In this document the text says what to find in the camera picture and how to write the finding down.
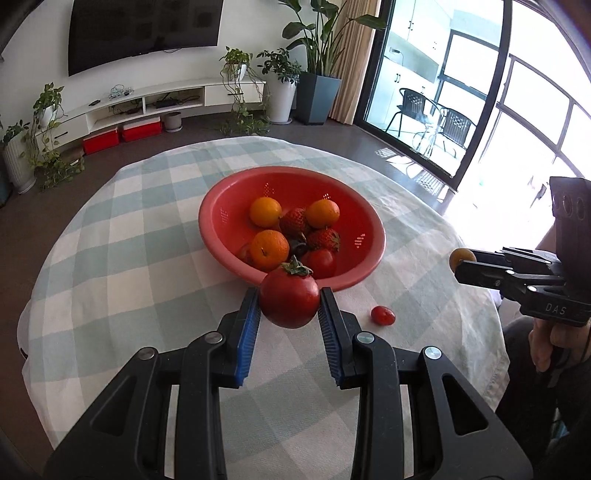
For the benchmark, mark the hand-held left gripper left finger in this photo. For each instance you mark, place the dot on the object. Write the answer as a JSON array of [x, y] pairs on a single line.
[[247, 337]]

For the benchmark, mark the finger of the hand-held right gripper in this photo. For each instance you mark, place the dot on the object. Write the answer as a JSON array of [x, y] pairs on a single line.
[[521, 259], [480, 274]]

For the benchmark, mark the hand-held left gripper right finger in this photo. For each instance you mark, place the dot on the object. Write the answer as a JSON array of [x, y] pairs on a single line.
[[328, 341]]

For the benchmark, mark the small yellow kumquat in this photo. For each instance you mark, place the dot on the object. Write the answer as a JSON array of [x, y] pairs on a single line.
[[461, 256]]

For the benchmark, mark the red tomato with green stem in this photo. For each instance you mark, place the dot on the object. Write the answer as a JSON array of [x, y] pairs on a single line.
[[288, 300]]

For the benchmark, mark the orange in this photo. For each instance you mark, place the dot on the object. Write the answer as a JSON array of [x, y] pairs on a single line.
[[269, 249], [265, 211], [322, 213]]

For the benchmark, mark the dark purple plum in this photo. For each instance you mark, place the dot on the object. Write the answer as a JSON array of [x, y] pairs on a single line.
[[298, 249]]

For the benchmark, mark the red plastic colander basin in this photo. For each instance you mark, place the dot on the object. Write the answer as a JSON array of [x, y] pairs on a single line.
[[221, 230]]

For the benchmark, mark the large red strawberry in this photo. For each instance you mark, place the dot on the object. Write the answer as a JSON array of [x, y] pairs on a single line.
[[293, 222]]

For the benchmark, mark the person's right hand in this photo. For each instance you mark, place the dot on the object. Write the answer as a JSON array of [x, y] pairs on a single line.
[[542, 346]]

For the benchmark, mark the red cherry tomato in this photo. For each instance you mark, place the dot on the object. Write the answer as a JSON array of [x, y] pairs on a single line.
[[383, 315]]

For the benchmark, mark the green white checkered tablecloth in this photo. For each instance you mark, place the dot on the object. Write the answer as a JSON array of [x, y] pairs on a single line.
[[138, 277]]

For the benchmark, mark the person's dark clothing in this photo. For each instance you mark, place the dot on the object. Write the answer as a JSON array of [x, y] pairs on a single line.
[[521, 392]]

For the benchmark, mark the black framed glass sliding door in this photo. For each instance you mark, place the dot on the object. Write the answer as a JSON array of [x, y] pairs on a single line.
[[485, 115]]

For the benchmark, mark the black patio chair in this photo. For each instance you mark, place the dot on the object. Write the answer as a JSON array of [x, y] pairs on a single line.
[[413, 104], [457, 124]]

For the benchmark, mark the small grey pot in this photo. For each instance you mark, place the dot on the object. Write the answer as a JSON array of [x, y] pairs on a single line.
[[173, 122]]

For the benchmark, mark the red storage box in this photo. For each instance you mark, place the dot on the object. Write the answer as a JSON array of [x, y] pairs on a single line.
[[142, 130], [101, 141]]

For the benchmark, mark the bushy plant in white pot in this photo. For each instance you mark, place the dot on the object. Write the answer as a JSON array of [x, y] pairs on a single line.
[[280, 99]]

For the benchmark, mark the tall plant in dark pot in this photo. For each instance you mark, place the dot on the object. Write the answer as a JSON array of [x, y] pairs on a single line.
[[318, 97]]

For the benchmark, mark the white television cabinet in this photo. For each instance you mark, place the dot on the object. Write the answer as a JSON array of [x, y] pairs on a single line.
[[221, 92]]

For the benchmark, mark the black set-top box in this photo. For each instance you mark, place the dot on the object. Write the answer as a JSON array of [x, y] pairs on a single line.
[[166, 103]]

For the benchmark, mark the beige curtain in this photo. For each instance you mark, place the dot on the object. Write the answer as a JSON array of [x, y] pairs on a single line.
[[355, 55]]

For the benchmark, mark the trailing vine plant on cabinet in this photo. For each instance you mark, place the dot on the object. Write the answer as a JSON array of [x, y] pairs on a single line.
[[235, 57]]

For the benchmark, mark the plant in white ribbed pot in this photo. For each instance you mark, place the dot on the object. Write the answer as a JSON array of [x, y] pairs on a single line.
[[16, 161]]

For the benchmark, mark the trailing vine plant with long stems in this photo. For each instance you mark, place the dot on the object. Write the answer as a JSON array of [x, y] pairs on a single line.
[[48, 101]]

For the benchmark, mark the black wall television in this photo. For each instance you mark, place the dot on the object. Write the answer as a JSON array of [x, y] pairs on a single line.
[[138, 32]]

